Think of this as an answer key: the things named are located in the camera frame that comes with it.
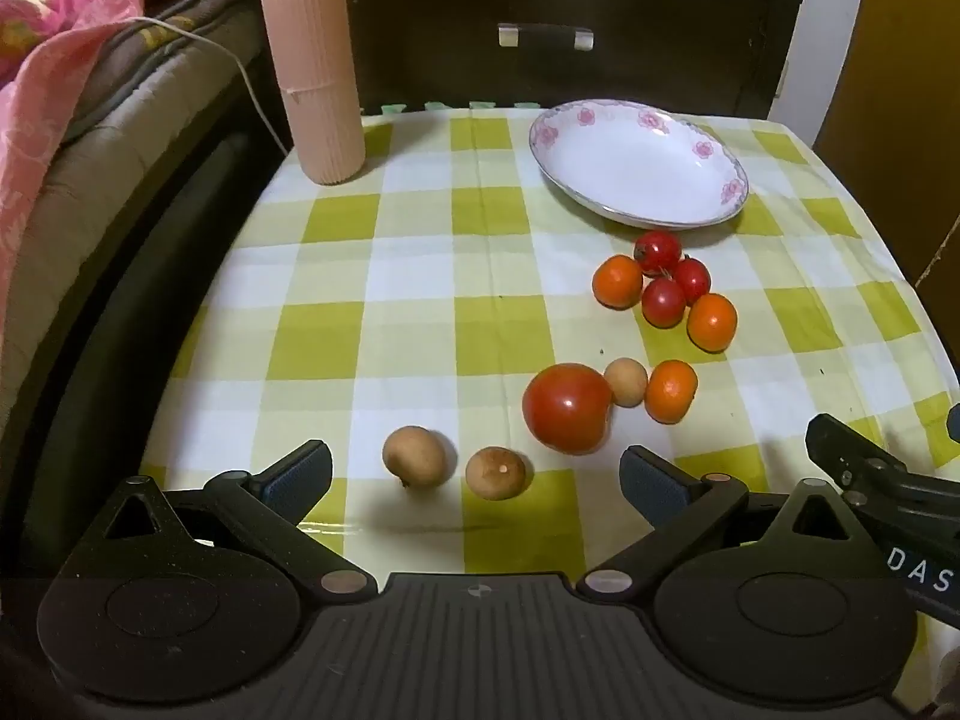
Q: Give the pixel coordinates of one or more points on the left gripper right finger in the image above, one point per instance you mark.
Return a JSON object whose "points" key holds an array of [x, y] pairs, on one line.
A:
{"points": [[688, 516]]}

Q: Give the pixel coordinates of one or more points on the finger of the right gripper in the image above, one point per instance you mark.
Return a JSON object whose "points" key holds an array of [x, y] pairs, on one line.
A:
{"points": [[878, 485]]}

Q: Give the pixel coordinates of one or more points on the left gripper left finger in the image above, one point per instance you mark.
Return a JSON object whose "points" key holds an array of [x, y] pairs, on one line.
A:
{"points": [[263, 512]]}

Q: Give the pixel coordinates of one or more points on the brown longan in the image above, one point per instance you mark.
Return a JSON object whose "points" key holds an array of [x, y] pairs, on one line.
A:
{"points": [[416, 457], [627, 378], [496, 473]]}

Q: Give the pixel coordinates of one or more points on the large red tomato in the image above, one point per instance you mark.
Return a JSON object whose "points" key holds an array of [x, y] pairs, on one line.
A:
{"points": [[566, 407]]}

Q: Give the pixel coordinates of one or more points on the orange kumquat cluster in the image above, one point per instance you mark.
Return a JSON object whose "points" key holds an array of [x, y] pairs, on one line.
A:
{"points": [[712, 323], [618, 282]]}

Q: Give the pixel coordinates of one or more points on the red cherry tomato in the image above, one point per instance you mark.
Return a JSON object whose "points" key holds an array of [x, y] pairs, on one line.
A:
{"points": [[663, 303], [657, 252], [693, 278]]}

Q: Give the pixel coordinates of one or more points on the red cherry tomato top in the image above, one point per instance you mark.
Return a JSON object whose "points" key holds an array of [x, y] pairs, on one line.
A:
{"points": [[657, 252]]}

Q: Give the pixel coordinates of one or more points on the green checked tablecloth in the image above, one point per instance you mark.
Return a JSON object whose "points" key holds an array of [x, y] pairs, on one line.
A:
{"points": [[430, 290]]}

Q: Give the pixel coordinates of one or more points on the brown cardboard box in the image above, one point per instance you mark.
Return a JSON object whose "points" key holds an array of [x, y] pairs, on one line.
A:
{"points": [[891, 133]]}

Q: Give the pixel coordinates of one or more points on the white floral plate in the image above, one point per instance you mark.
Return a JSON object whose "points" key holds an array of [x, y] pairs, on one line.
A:
{"points": [[638, 165]]}

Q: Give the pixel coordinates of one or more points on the green foam mat edge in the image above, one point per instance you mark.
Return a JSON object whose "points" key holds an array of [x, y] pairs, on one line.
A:
{"points": [[437, 106]]}

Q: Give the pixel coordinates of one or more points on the grey quilted mattress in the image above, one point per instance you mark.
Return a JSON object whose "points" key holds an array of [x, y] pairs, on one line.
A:
{"points": [[153, 82]]}

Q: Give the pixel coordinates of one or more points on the dark wooden cabinet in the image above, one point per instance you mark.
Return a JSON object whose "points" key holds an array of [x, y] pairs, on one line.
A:
{"points": [[702, 57]]}

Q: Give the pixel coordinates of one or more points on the pink ribbed cylinder container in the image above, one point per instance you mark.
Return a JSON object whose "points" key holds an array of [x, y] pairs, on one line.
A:
{"points": [[313, 58]]}

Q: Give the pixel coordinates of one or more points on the pink floral blanket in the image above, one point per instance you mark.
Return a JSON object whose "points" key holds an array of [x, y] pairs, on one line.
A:
{"points": [[49, 48]]}

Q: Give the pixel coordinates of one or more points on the chrome drawer handle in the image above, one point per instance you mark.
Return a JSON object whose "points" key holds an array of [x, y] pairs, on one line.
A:
{"points": [[540, 36]]}

